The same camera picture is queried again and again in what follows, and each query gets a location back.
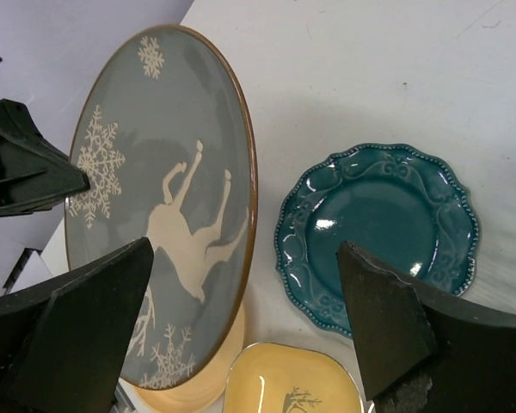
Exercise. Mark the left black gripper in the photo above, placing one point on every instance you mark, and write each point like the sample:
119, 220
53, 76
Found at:
35, 176

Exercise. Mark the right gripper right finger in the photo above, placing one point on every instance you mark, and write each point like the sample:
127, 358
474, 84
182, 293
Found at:
420, 349

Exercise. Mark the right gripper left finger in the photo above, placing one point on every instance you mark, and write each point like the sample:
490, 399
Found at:
63, 342

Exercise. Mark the grey plate with deer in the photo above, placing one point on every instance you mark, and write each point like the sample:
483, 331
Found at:
166, 140

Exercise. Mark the round yellow plate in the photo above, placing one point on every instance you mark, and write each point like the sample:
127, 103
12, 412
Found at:
205, 387

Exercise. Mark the teal scalloped plate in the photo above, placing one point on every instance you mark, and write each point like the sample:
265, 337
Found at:
406, 207

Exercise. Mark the square yellow panda dish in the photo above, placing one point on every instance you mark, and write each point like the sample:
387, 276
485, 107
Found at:
269, 377

